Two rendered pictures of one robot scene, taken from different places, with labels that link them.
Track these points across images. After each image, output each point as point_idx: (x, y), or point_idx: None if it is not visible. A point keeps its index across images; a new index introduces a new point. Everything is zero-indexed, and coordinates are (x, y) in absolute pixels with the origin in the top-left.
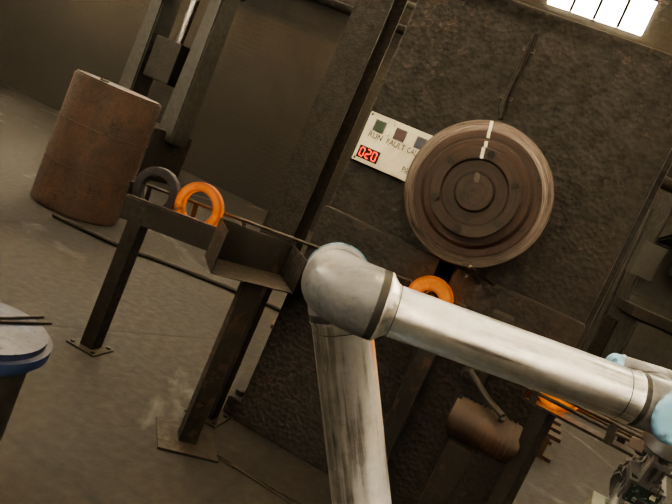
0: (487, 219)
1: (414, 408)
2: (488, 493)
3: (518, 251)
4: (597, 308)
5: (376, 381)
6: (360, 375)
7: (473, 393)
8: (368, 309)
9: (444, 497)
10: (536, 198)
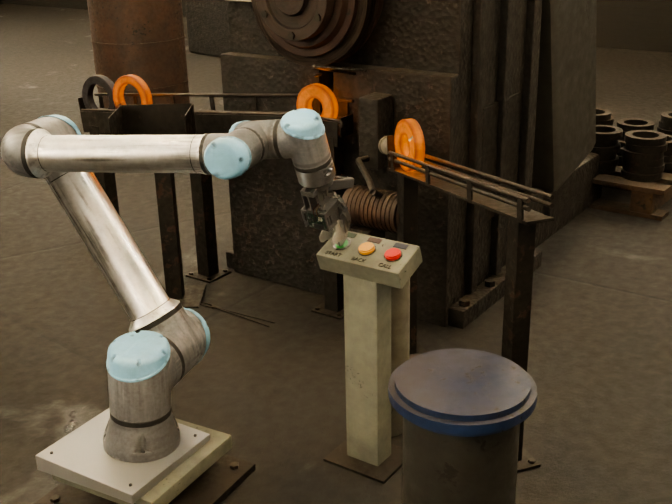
0: (311, 16)
1: None
2: (436, 265)
3: (356, 32)
4: (478, 52)
5: (98, 201)
6: (79, 201)
7: (390, 178)
8: (18, 160)
9: None
10: None
